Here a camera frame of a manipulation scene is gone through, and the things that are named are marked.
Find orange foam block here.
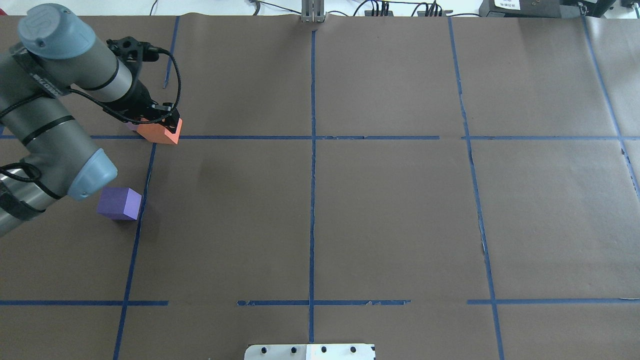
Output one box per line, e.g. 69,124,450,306
135,118,183,145

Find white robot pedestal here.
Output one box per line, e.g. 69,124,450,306
243,343,377,360

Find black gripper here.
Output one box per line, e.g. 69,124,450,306
103,79,181,132

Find aluminium frame post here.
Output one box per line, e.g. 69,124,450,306
300,0,327,24

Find brown paper table cover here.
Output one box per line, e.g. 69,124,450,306
1,13,640,360

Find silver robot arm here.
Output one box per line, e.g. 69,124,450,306
0,3,182,235

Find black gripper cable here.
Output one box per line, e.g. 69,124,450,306
65,47,182,124

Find purple foam block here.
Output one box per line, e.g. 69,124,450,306
96,187,142,221

